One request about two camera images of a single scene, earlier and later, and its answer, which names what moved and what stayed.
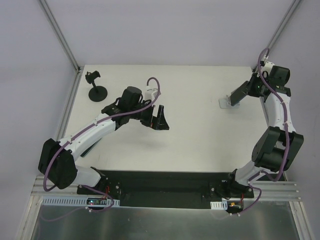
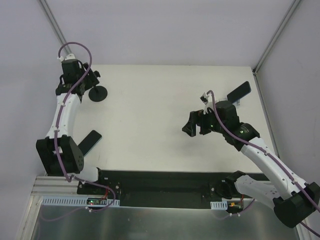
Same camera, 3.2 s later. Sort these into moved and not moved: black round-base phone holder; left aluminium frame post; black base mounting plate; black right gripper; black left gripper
Moved: black left gripper; black right gripper
Not moved: black round-base phone holder; left aluminium frame post; black base mounting plate
